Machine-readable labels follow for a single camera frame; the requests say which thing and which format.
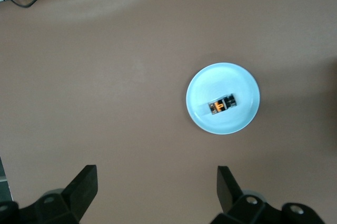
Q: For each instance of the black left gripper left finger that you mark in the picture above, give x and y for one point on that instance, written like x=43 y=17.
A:
x=76 y=195

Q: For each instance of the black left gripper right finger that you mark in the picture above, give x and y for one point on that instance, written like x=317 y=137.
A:
x=237 y=201

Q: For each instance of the light blue round plate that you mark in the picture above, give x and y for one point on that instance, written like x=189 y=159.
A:
x=223 y=81

